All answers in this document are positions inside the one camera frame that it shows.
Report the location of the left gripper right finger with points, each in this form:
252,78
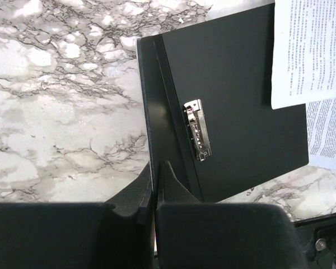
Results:
171,193

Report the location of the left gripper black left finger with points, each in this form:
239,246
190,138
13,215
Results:
132,203

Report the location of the grey black file folder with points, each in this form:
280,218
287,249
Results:
227,63

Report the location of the printed paper sheet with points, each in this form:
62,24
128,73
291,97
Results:
304,54
321,133

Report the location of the silver folder clip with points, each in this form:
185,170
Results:
196,121

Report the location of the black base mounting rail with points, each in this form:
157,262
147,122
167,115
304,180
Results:
317,237

